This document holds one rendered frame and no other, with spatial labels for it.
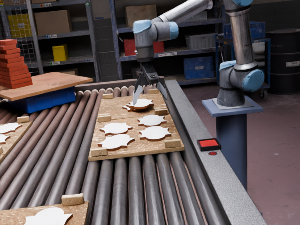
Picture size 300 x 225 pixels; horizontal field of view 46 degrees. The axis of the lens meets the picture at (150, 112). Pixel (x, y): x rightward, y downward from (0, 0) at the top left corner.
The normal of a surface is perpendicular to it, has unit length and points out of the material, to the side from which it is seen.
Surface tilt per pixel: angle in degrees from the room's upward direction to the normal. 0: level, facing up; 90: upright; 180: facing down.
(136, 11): 97
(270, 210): 0
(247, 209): 0
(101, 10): 90
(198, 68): 90
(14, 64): 90
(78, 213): 0
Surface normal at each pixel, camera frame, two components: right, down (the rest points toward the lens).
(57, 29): 0.06, 0.29
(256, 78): 0.44, 0.40
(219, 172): -0.09, -0.95
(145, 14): 0.27, 0.29
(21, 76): 0.66, 0.16
